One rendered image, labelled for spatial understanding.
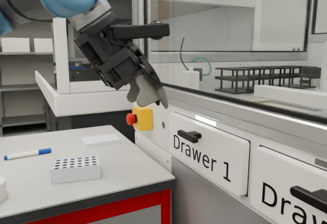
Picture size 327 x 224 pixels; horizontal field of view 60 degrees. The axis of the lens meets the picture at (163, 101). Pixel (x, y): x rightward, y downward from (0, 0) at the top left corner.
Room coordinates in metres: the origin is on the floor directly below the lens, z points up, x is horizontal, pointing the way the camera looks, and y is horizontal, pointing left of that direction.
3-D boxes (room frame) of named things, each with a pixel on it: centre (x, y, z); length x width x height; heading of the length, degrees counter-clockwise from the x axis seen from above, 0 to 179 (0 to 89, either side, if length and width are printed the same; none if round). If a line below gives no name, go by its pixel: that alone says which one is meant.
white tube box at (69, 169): (0.73, 0.24, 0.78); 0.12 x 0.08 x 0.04; 106
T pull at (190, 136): (0.62, -0.06, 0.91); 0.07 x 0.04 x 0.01; 26
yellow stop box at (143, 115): (0.92, 0.07, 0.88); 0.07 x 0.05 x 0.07; 26
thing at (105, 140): (1.01, 0.23, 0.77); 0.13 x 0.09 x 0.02; 117
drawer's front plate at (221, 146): (0.63, -0.09, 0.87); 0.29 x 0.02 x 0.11; 26
